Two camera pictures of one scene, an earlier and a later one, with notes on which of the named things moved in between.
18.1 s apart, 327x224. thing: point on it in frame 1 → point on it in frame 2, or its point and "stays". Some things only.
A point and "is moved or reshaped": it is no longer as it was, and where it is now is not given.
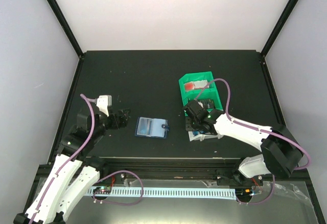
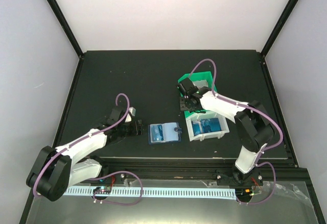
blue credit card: x=144 y=126 → x=157 y=133
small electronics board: x=102 y=190 stays
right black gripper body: x=192 y=126 → x=186 y=106
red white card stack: x=198 y=84 stays
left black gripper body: x=116 y=124 → x=137 y=130
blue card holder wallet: x=152 y=127 is moved or reshaped
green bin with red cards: x=191 y=84 stays
